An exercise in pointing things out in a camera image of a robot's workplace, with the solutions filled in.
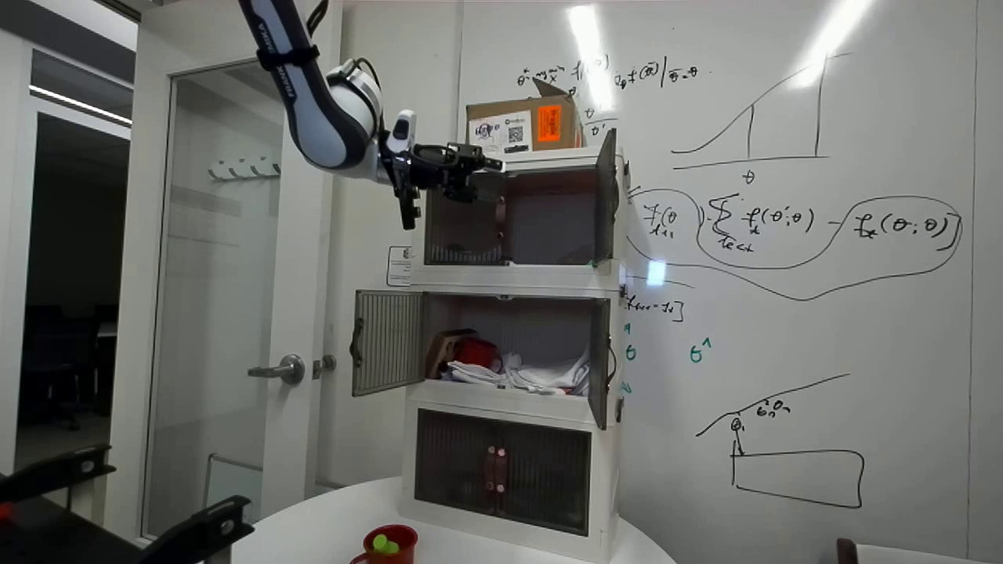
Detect tinted ribbed cabinet door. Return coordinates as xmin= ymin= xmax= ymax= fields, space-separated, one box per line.
xmin=411 ymin=407 xmax=505 ymax=531
xmin=349 ymin=285 xmax=425 ymax=402
xmin=584 ymin=294 xmax=618 ymax=432
xmin=589 ymin=126 xmax=623 ymax=269
xmin=498 ymin=416 xmax=595 ymax=540
xmin=420 ymin=170 xmax=515 ymax=267

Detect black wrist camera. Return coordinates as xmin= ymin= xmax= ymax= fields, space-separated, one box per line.
xmin=392 ymin=155 xmax=422 ymax=235

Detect red bowl on table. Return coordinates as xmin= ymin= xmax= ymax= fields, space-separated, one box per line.
xmin=349 ymin=522 xmax=422 ymax=564

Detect large wall whiteboard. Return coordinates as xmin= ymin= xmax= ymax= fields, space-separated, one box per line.
xmin=453 ymin=0 xmax=978 ymax=564

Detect white frosted glass room door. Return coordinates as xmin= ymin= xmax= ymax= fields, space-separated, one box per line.
xmin=141 ymin=57 xmax=322 ymax=540

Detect black velcro strap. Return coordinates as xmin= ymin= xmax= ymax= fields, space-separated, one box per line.
xmin=254 ymin=38 xmax=319 ymax=76

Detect black chair armrest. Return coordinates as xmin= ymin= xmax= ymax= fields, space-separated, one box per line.
xmin=0 ymin=443 xmax=120 ymax=507
xmin=137 ymin=491 xmax=257 ymax=564

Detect brown cardboard box with labels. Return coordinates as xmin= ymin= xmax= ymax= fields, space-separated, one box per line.
xmin=463 ymin=76 xmax=589 ymax=161

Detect white paper wall sign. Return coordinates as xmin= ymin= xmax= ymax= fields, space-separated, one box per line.
xmin=383 ymin=237 xmax=425 ymax=291

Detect white coat hook rack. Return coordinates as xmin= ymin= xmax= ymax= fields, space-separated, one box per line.
xmin=202 ymin=151 xmax=285 ymax=184

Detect red bag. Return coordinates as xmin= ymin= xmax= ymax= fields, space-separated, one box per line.
xmin=422 ymin=330 xmax=509 ymax=383

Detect silver door lever handle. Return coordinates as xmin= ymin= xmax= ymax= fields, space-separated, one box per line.
xmin=244 ymin=351 xmax=342 ymax=390

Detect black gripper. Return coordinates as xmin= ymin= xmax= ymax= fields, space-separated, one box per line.
xmin=414 ymin=142 xmax=515 ymax=207

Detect white plastic bags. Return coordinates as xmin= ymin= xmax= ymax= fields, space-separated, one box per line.
xmin=444 ymin=351 xmax=595 ymax=397

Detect white stacked plastic cabinet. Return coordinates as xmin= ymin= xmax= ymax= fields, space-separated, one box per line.
xmin=402 ymin=129 xmax=641 ymax=564

